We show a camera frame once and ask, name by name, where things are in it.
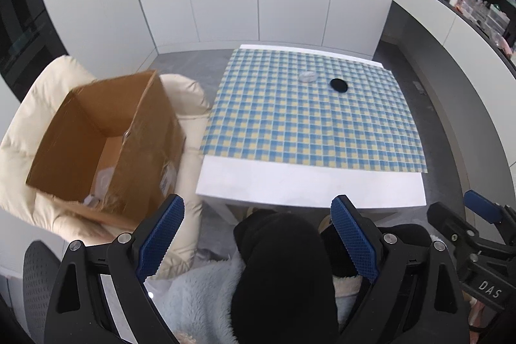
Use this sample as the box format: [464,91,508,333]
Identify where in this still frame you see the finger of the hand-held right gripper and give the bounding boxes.
[426,201,490,248]
[463,190,516,226]

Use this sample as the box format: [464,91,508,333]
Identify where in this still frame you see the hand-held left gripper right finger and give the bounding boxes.
[331,194,472,344]

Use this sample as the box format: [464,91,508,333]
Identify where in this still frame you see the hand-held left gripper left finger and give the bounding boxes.
[44,194,186,344]

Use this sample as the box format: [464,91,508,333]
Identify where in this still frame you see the brown cardboard box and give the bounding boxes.
[25,70,187,230]

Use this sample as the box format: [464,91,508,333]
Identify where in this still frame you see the white table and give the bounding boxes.
[195,44,429,226]

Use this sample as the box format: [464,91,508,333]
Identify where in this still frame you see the person's black pants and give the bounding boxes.
[233,209,434,344]

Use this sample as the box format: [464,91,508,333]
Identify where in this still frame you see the blue yellow checked tablecloth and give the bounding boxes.
[199,48,429,174]

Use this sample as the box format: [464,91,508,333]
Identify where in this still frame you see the grey mesh office chair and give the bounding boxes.
[22,240,71,340]

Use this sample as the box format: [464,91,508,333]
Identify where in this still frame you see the cream padded armchair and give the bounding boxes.
[0,54,210,280]

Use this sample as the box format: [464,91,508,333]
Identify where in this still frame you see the clear drawer organizer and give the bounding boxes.
[481,3,511,36]

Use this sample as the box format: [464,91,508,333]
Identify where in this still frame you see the clear acrylic holder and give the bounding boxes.
[457,0,484,20]

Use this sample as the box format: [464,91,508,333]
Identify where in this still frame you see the dark glass door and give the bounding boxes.
[0,0,69,103]

